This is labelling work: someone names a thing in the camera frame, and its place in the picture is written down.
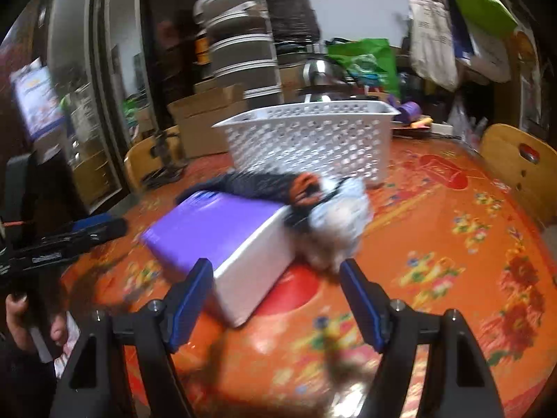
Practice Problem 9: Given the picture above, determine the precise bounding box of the dark cloth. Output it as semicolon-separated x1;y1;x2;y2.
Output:
204;171;305;212

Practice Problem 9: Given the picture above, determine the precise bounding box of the person's left forearm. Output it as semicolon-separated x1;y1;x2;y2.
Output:
0;335;59;418

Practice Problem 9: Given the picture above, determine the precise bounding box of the blue and white board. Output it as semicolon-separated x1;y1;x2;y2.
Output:
11;64;67;141

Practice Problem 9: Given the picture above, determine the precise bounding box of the orange and black cloth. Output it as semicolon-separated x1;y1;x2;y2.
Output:
285;173;334;229

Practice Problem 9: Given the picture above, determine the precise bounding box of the pale blue white soft bundle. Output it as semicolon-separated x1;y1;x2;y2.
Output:
300;178;376;273

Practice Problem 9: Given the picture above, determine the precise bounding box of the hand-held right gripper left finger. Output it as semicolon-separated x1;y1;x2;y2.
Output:
50;258;215;418

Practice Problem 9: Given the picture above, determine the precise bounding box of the wooden chair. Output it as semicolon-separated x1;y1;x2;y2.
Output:
479;124;557;231
124;125;189;193

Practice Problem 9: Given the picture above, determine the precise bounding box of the person's left hand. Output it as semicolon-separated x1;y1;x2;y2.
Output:
4;292;70;358

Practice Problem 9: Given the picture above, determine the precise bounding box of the purple container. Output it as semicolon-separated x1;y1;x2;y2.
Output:
398;101;423;123

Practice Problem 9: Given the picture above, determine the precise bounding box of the stack of black trays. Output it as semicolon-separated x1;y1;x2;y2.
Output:
265;0;321;45

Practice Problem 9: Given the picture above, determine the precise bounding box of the green plastic bag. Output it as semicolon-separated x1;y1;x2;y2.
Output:
326;38;400;99

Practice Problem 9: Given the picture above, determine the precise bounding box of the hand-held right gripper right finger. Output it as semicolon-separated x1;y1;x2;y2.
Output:
338;258;508;418

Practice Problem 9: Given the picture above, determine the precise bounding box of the small cardboard box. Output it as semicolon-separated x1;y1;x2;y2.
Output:
278;65;311;102

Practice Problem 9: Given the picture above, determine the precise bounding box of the stack of metal steamers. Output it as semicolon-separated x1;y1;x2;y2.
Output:
194;0;283;102

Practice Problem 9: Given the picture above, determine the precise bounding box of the purple and white pack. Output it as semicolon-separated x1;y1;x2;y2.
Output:
140;190;301;328

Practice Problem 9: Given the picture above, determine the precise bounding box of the cream tote bag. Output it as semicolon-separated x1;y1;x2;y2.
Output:
461;30;513;84

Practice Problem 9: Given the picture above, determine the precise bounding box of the glass door cabinet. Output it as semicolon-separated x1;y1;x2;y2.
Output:
32;0;168;212

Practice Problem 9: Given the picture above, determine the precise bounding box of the white perforated plastic basket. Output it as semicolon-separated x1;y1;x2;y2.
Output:
212;100;402;189

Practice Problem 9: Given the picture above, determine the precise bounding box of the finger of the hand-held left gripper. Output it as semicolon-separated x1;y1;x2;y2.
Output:
9;218;130;271
41;212;115;245

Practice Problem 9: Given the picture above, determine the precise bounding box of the white tote bag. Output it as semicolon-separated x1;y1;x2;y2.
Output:
409;0;461;92

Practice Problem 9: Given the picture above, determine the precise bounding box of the hanging green bag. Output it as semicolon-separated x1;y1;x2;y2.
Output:
431;0;518;38

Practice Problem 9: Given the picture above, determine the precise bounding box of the steel pot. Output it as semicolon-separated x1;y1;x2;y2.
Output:
299;56;350;96

